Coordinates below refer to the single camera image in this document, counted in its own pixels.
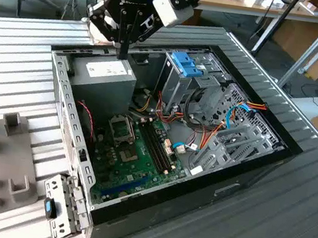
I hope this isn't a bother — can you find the square dark chipset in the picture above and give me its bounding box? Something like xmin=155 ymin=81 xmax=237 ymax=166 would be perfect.
xmin=117 ymin=144 xmax=141 ymax=166

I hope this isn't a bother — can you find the black tripod stand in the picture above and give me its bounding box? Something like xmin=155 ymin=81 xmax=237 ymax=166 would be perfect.
xmin=249 ymin=0 xmax=303 ymax=63

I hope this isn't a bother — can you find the red orange wire bundle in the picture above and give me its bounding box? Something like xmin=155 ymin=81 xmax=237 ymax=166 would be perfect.
xmin=153 ymin=90 xmax=188 ymax=127

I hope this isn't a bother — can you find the blue expansion slot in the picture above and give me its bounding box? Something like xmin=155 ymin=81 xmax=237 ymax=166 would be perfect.
xmin=100 ymin=169 xmax=150 ymax=203

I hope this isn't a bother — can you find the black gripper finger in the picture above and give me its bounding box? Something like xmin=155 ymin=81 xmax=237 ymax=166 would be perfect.
xmin=122 ymin=8 xmax=164 ymax=65
xmin=81 ymin=0 xmax=131 ymax=60

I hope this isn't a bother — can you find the grey slot bracket plate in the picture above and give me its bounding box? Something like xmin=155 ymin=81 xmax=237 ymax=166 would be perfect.
xmin=36 ymin=169 xmax=98 ymax=238

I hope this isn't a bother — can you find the grey parts rack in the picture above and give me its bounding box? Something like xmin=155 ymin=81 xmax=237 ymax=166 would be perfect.
xmin=0 ymin=101 xmax=53 ymax=226

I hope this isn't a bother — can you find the grey power supply unit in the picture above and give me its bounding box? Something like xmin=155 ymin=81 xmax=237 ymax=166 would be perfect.
xmin=62 ymin=49 xmax=141 ymax=123

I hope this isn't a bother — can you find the blue black latch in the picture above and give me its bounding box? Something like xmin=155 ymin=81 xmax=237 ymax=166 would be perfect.
xmin=41 ymin=196 xmax=61 ymax=221

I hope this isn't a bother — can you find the CPU socket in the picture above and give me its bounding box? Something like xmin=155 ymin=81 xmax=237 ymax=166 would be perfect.
xmin=105 ymin=113 xmax=136 ymax=147

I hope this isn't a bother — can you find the grey metal disk bay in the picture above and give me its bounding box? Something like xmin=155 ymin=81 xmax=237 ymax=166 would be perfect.
xmin=185 ymin=111 xmax=291 ymax=187

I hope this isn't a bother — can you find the yellow black wire bundle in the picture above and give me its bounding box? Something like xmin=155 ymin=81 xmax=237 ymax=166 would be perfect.
xmin=130 ymin=87 xmax=154 ymax=114

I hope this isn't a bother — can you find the black PC case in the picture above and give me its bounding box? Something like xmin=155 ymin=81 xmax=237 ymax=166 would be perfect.
xmin=23 ymin=23 xmax=318 ymax=238

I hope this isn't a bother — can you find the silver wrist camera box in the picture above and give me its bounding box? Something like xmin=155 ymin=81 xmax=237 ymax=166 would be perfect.
xmin=149 ymin=0 xmax=197 ymax=32

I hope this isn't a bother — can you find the blue plastic drive latch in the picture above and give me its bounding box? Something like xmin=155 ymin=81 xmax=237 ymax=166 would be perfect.
xmin=167 ymin=50 xmax=208 ymax=80

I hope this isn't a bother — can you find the red black twisted wire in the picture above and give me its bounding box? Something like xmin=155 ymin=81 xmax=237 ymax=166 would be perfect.
xmin=72 ymin=100 xmax=103 ymax=143

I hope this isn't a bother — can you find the green motherboard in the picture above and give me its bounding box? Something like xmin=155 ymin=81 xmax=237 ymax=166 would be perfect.
xmin=83 ymin=107 xmax=197 ymax=217

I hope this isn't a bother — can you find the grey metal drive cage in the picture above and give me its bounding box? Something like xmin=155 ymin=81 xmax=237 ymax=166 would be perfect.
xmin=149 ymin=47 xmax=232 ymax=130

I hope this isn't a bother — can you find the orange red power wire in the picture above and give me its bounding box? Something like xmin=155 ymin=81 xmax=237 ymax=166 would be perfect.
xmin=197 ymin=94 xmax=269 ymax=161

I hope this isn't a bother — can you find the black plastic clip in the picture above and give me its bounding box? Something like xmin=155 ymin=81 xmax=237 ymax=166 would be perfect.
xmin=77 ymin=148 xmax=90 ymax=163

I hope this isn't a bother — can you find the blue SATA wire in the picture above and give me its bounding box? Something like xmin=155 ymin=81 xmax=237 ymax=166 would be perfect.
xmin=171 ymin=94 xmax=252 ymax=162

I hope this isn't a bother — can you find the black RAM slot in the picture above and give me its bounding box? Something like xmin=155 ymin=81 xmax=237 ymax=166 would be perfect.
xmin=145 ymin=121 xmax=178 ymax=171
xmin=137 ymin=122 xmax=170 ymax=173
xmin=133 ymin=123 xmax=167 ymax=174
xmin=141 ymin=122 xmax=175 ymax=172

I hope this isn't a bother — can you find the black cable bundle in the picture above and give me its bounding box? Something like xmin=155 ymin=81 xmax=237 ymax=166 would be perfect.
xmin=181 ymin=86 xmax=211 ymax=129

